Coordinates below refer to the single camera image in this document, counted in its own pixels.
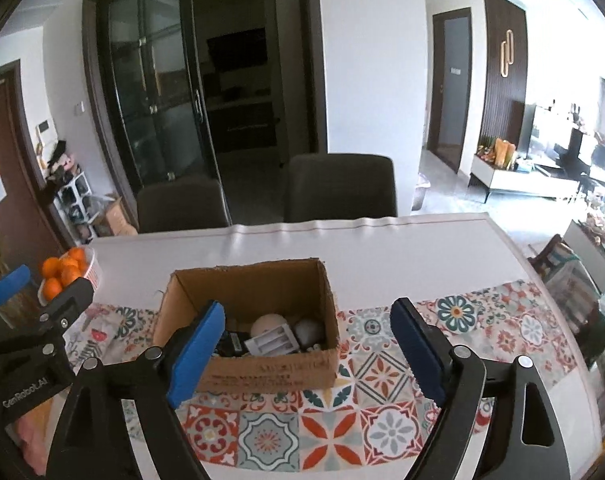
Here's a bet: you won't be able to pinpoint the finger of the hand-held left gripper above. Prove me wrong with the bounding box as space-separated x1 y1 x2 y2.
37 277 94 341
0 265 32 308

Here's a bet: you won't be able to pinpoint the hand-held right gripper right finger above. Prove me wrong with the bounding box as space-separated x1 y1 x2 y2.
390 297 571 480

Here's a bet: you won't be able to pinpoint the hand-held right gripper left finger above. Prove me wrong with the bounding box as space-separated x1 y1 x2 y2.
45 301 226 480

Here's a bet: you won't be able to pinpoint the black power adapter with cable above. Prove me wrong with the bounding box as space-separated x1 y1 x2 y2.
215 329 248 358

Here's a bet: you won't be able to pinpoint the brown cardboard box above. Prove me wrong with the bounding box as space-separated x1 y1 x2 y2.
152 258 341 393

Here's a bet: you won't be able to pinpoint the white fruit basket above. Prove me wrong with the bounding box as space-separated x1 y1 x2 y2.
37 246 100 306

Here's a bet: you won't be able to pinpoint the pink cloth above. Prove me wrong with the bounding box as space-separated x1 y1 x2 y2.
5 402 48 466

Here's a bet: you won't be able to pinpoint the white battery charger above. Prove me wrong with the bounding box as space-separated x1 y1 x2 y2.
246 325 302 359

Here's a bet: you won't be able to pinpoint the grey oval object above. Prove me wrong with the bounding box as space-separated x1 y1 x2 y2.
250 313 287 346

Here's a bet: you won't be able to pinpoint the white shoe rack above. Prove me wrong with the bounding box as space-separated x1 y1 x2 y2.
54 170 96 241

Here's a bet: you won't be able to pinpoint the small cardboard box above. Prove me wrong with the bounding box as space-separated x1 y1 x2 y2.
100 195 138 237

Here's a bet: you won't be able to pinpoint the white round device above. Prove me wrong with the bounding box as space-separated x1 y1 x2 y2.
295 317 327 352

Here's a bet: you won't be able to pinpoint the patterned tile-print table runner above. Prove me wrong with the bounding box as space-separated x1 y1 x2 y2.
65 280 583 473

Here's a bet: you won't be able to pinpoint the pile of bags and hats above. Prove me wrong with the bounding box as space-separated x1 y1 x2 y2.
40 140 80 183

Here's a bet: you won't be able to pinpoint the dark grey dining chair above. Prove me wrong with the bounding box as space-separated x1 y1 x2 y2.
284 154 398 222
136 178 232 233

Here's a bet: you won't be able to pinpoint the grey floor bin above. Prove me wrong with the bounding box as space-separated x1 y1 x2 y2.
411 172 432 211

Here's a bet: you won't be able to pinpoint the wooden chair with cushion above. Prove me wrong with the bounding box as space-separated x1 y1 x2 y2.
527 232 605 371

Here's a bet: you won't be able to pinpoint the white tv cabinet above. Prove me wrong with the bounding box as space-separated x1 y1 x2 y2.
470 152 591 203

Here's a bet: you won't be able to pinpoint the orange table ornaments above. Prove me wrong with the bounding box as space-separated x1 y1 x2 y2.
477 136 516 168

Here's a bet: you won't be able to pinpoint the black framed glass door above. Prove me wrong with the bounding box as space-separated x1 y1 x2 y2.
82 0 220 201

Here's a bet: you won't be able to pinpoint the dark room door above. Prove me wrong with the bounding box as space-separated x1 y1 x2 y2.
427 7 473 173

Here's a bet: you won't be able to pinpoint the gold wall ornament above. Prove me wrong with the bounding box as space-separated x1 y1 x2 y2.
500 30 516 78

